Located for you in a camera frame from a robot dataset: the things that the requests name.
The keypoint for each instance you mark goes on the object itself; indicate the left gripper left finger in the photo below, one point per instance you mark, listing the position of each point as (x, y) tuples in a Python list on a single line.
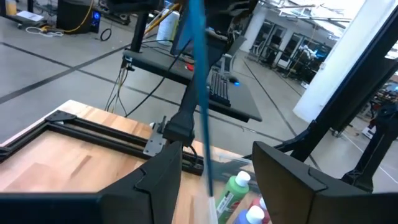
[(164, 174)]

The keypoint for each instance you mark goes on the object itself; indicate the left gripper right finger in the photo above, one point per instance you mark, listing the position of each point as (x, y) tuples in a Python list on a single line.
[(280, 180)]

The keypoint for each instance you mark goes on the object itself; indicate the blue paint bottle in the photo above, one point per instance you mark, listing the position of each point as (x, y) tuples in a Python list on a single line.
[(253, 214)]

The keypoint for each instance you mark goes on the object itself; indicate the green paint bottle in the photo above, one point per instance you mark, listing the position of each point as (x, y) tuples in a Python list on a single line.
[(231, 193)]

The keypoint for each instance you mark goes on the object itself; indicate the clear plastic bin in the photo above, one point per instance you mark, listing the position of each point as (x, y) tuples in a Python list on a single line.
[(224, 161)]

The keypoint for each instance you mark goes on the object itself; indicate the black standing desk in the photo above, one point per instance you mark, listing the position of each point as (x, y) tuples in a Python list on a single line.
[(242, 105)]

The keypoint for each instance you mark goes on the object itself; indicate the black keyboard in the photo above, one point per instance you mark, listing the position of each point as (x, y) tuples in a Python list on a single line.
[(219, 88)]

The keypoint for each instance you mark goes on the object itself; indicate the black computer mouse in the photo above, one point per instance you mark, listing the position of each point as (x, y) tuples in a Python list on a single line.
[(234, 81)]

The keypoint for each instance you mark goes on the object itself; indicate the white plastic jug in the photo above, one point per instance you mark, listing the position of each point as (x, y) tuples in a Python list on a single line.
[(168, 28)]

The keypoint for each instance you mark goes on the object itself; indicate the black computer tower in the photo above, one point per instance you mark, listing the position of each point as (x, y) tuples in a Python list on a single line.
[(74, 17)]

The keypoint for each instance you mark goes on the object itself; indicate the small white box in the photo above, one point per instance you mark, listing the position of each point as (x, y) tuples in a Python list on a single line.
[(31, 15)]

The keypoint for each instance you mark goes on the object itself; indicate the yellow container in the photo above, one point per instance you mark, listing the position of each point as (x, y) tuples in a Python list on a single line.
[(11, 7)]

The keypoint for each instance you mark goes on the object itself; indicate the silver metal bracket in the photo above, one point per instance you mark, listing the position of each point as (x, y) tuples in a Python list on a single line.
[(154, 144)]

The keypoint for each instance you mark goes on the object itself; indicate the black aluminium table frame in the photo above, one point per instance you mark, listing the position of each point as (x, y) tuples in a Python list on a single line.
[(93, 132)]

